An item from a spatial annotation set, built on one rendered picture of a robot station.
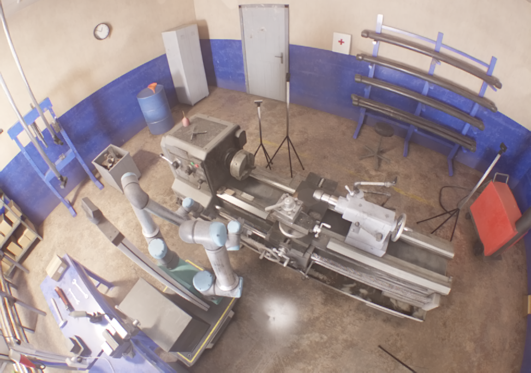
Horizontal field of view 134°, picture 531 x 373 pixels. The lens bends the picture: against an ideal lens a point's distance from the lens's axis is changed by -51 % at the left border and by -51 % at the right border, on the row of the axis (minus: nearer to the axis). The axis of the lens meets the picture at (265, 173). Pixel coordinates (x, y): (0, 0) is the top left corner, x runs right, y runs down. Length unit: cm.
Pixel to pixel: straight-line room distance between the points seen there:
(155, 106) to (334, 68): 344
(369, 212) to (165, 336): 171
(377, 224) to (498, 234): 228
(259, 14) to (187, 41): 159
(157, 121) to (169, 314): 372
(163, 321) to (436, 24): 484
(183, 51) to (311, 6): 270
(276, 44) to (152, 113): 278
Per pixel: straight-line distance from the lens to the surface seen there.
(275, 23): 466
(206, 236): 108
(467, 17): 423
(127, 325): 175
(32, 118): 394
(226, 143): 196
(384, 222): 168
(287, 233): 172
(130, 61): 496
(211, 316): 223
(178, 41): 498
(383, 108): 413
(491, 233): 366
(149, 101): 451
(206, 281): 159
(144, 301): 191
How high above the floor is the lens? 246
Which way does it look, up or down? 47 degrees down
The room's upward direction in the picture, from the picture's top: 4 degrees counter-clockwise
